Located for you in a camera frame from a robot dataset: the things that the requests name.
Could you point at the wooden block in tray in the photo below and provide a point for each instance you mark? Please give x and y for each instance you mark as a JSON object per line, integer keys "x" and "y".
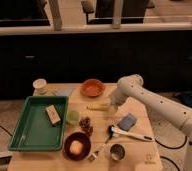
{"x": 53, "y": 115}

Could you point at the orange bowl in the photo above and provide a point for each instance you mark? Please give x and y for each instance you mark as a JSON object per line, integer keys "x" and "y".
{"x": 92, "y": 88}

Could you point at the dark brown plate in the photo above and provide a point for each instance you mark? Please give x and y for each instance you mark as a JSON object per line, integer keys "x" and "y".
{"x": 84, "y": 139}

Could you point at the white paper cup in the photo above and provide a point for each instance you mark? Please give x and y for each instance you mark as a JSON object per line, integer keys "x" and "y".
{"x": 40, "y": 86}

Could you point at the yellow banana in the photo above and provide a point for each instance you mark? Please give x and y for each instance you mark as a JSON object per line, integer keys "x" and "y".
{"x": 98, "y": 107}

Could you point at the metal fork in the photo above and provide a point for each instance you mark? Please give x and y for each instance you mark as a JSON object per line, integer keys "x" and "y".
{"x": 95, "y": 154}

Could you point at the brown grape bunch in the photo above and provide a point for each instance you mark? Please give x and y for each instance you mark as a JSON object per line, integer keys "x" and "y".
{"x": 85, "y": 124}

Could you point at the yellow round fruit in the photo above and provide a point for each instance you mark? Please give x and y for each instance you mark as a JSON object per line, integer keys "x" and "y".
{"x": 76, "y": 147}

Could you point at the grey cloth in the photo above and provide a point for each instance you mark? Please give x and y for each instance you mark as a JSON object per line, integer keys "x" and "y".
{"x": 63, "y": 92}

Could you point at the white handled dish brush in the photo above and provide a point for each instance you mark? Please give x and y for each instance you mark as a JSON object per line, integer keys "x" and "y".
{"x": 116, "y": 130}

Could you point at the small green cup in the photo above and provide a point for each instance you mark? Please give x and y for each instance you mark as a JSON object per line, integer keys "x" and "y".
{"x": 72, "y": 117}

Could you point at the green plastic tray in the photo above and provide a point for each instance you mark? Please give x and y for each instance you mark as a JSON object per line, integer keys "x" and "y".
{"x": 34, "y": 131}

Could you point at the small metal cup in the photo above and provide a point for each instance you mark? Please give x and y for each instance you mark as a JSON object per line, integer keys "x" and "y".
{"x": 117, "y": 152}

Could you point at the blue sponge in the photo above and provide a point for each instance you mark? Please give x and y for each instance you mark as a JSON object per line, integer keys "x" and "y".
{"x": 127, "y": 122}

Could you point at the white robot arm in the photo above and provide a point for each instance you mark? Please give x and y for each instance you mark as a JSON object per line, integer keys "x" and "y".
{"x": 177, "y": 114}

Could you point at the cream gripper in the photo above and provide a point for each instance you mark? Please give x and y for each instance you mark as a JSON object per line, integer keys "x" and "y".
{"x": 113, "y": 109}

